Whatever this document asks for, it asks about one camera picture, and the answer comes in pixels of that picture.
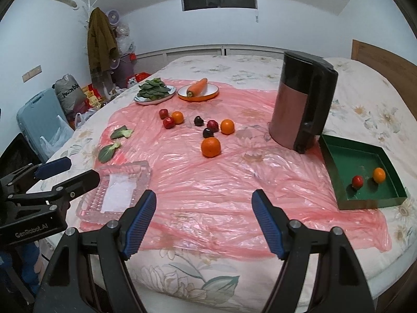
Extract orange rimmed plate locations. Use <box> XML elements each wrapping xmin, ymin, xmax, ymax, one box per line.
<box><xmin>177</xmin><ymin>83</ymin><xmax>220</xmax><ymax>102</ymax></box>

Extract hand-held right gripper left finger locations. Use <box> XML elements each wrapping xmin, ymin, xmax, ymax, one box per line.
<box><xmin>33</xmin><ymin>189</ymin><xmax>157</xmax><ymax>313</ymax></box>

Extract small purple fan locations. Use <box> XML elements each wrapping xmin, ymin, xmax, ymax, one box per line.
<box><xmin>106</xmin><ymin>9</ymin><xmax>122</xmax><ymax>27</ymax></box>

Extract olive green coat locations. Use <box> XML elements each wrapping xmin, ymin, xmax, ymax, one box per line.
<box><xmin>86</xmin><ymin>7</ymin><xmax>120</xmax><ymax>73</ymax></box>

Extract green bok choy leaf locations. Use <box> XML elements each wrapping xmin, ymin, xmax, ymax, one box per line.
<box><xmin>98</xmin><ymin>141</ymin><xmax>122</xmax><ymax>163</ymax></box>
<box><xmin>110</xmin><ymin>125</ymin><xmax>134</xmax><ymax>140</ymax></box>

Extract pink plastic sheet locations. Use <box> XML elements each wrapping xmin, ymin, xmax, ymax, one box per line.
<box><xmin>78</xmin><ymin>78</ymin><xmax>392</xmax><ymax>255</ymax></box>

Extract white coat rack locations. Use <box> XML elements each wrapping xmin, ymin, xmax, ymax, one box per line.
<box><xmin>77</xmin><ymin>0</ymin><xmax>113</xmax><ymax>96</ymax></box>

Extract wooden headboard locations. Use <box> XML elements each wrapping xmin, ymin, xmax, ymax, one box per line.
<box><xmin>351</xmin><ymin>39</ymin><xmax>417</xmax><ymax>92</ymax></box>

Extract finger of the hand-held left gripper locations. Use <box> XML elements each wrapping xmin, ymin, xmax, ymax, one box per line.
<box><xmin>7</xmin><ymin>170</ymin><xmax>101</xmax><ymax>212</ymax></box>
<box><xmin>0</xmin><ymin>156</ymin><xmax>72</xmax><ymax>190</ymax></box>

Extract red bag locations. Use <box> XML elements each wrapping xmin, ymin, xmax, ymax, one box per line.
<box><xmin>126</xmin><ymin>72</ymin><xmax>151</xmax><ymax>88</ymax></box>

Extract yellow and red boxes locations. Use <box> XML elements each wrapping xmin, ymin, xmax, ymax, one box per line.
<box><xmin>78</xmin><ymin>83</ymin><xmax>108</xmax><ymax>108</ymax></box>

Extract clear plastic container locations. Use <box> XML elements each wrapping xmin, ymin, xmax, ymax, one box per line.
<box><xmin>76</xmin><ymin>160</ymin><xmax>152</xmax><ymax>226</ymax></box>

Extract wall switch strip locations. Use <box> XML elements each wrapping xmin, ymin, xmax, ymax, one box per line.
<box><xmin>22</xmin><ymin>65</ymin><xmax>43</xmax><ymax>82</ymax></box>

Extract carrot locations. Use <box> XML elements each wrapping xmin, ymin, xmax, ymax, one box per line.
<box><xmin>186</xmin><ymin>77</ymin><xmax>209</xmax><ymax>99</ymax></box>

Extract green tray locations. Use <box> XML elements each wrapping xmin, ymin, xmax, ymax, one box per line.
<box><xmin>318</xmin><ymin>134</ymin><xmax>409</xmax><ymax>211</ymax></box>

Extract clear plastic bags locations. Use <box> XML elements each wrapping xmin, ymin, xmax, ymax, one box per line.
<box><xmin>115</xmin><ymin>23</ymin><xmax>136</xmax><ymax>55</ymax></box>

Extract white plate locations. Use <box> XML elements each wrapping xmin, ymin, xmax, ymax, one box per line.
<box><xmin>134</xmin><ymin>85</ymin><xmax>177</xmax><ymax>106</ymax></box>

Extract black mesh chair back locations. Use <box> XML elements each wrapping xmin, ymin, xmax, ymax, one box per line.
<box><xmin>0</xmin><ymin>133</ymin><xmax>44</xmax><ymax>178</ymax></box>

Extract large orange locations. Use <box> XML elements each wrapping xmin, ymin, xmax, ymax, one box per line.
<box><xmin>201</xmin><ymin>137</ymin><xmax>222</xmax><ymax>158</ymax></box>

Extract purple bin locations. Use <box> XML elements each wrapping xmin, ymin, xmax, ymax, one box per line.
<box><xmin>111</xmin><ymin>54</ymin><xmax>136</xmax><ymax>87</ymax></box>

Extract blue suitcase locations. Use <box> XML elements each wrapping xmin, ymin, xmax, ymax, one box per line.
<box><xmin>16</xmin><ymin>88</ymin><xmax>71</xmax><ymax>162</ymax></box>

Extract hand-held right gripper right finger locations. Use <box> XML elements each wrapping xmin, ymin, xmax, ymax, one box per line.
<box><xmin>252</xmin><ymin>189</ymin><xmax>375</xmax><ymax>313</ymax></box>

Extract grey printed bag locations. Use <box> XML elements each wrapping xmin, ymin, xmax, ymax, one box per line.
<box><xmin>54</xmin><ymin>73</ymin><xmax>86</xmax><ymax>113</ymax></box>

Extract white plastic bag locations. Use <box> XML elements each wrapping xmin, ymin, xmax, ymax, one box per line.
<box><xmin>39</xmin><ymin>116</ymin><xmax>75</xmax><ymax>160</ymax></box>
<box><xmin>74</xmin><ymin>107</ymin><xmax>99</xmax><ymax>128</ymax></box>

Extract bok choy pile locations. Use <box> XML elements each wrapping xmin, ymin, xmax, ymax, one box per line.
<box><xmin>137</xmin><ymin>77</ymin><xmax>171</xmax><ymax>101</ymax></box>

